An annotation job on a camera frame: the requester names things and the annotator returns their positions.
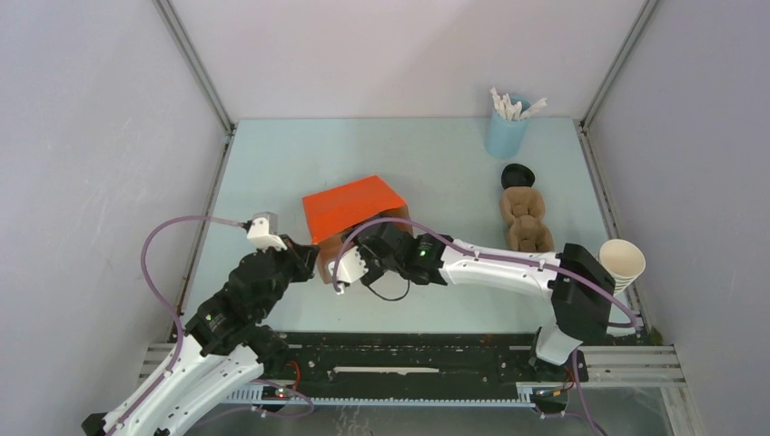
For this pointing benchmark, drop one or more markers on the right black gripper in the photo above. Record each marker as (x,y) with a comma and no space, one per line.
(374,270)

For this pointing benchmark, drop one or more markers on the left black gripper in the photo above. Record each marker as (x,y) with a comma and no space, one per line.
(304,257)

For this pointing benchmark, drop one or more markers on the orange paper bag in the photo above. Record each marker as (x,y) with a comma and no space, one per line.
(335,212)

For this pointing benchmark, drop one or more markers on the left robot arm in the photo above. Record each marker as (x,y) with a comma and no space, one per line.
(224,345)

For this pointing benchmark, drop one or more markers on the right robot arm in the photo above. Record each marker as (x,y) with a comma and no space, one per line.
(573,284)

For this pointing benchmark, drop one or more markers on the brown cardboard cup carrier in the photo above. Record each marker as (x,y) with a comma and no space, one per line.
(522,209)

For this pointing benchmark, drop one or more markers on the light blue holder cup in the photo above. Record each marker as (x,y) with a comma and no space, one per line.
(503,138)

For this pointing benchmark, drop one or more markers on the white wrapped stirrer sticks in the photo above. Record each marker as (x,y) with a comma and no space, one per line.
(515,110)

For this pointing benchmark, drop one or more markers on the stack of paper cups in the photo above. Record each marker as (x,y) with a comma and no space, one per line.
(623,260)

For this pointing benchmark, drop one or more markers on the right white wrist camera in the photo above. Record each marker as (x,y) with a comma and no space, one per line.
(350,268)

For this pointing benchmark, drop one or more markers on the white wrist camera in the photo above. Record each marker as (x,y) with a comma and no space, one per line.
(350,268)
(261,232)

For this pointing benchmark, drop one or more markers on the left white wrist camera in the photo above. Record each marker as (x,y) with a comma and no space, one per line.
(261,232)

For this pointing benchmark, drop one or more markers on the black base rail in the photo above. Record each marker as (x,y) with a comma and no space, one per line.
(431,369)

